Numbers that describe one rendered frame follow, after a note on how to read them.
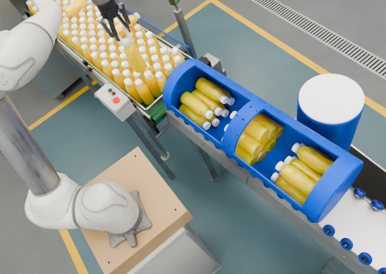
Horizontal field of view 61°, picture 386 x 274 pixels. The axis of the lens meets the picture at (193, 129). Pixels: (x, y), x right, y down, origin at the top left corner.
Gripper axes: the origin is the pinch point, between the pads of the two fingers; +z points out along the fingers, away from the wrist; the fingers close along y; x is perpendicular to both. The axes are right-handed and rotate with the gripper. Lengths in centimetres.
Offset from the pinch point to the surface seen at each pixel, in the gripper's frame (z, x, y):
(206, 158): 102, -21, 3
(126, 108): 34.4, -1.2, -18.1
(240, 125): 18, -63, 4
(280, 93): 141, -8, 95
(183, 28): 43, 25, 45
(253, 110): 18, -62, 12
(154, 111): 51, -2, -6
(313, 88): 37, -67, 47
